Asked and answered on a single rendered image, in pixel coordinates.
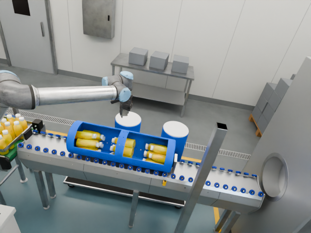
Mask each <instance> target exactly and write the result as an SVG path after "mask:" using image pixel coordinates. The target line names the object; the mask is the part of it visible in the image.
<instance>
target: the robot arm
mask: <svg viewBox="0 0 311 233"><path fill-rule="evenodd" d="M132 85H133V74H132V73H130V72H127V71H122V72H120V75H114V76H106V77H103V79H102V86H78V87H47V88H35V87H34V86H33V85H23V84H21V82H20V79H19V78H18V76H17V75H16V74H14V73H13V72H10V71H6V70H0V122H1V120H2V119H3V117H4V115H5V114H6V112H7V110H8V109H9V107H12V108H15V109H21V110H34V109H36V108H37V107H38V106H41V105H52V104H69V103H80V102H91V101H103V100H111V101H110V102H111V104H114V103H117V102H120V107H119V108H120V110H119V113H120V116H121V118H123V116H128V113H129V112H128V111H130V110H131V108H132V97H133V95H132Z"/></svg>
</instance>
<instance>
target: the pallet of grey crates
mask: <svg viewBox="0 0 311 233"><path fill-rule="evenodd" d="M295 76H296V74H293V75H292V76H291V78H290V79H285V78H280V80H279V82H278V84H274V83H269V82H267V83H266V85H265V87H264V89H263V91H262V93H261V95H260V97H259V99H258V102H257V104H256V106H255V108H254V110H253V112H252V114H250V116H249V121H251V122H255V124H256V126H257V128H258V129H257V131H256V133H255V134H256V136H258V137H261V136H262V135H263V133H264V131H265V129H266V127H267V126H268V124H269V122H270V120H271V119H272V117H273V115H274V113H275V112H276V110H277V108H278V106H279V104H280V103H281V101H282V99H283V97H284V95H285V93H286V92H287V90H288V88H289V86H290V85H291V83H292V81H293V79H294V77H295Z"/></svg>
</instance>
